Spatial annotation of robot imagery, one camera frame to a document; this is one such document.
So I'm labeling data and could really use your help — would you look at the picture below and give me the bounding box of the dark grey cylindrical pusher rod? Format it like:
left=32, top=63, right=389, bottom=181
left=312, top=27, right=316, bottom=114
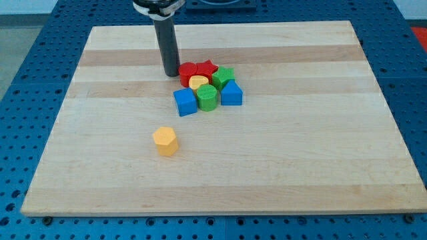
left=153, top=17, right=180, bottom=77

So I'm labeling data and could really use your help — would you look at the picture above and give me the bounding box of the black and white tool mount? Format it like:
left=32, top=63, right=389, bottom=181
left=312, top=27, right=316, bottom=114
left=133, top=0, right=185, bottom=21

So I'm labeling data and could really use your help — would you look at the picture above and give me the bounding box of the yellow hexagon block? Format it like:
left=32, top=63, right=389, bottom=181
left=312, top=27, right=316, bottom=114
left=153, top=127, right=179, bottom=157

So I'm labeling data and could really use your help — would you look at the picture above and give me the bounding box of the red cylinder block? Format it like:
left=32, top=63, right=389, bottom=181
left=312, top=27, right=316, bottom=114
left=178, top=62, right=197, bottom=87

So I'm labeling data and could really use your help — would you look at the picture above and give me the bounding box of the red star block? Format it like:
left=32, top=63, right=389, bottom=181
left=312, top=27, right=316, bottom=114
left=196, top=59, right=219, bottom=84

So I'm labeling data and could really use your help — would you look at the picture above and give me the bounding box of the yellow heart block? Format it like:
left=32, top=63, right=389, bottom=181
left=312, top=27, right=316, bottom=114
left=189, top=75, right=209, bottom=93

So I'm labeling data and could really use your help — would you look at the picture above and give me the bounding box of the green star block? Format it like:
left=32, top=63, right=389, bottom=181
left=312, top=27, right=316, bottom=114
left=211, top=66, right=235, bottom=91

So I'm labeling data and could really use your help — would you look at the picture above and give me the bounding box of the blue cube block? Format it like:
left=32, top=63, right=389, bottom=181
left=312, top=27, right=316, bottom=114
left=173, top=88, right=197, bottom=117

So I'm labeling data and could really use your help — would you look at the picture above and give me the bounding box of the green cylinder block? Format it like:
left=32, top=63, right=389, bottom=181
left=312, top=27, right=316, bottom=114
left=196, top=85, right=218, bottom=111

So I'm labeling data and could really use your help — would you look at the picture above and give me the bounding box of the blue triangle block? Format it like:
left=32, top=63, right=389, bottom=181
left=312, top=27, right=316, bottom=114
left=221, top=80, right=243, bottom=105

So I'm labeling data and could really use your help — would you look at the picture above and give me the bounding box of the light wooden board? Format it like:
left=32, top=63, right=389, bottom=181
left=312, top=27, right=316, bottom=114
left=21, top=21, right=426, bottom=217

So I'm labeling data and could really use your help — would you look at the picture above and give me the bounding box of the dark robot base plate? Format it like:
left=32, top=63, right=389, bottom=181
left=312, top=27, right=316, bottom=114
left=185, top=0, right=257, bottom=11

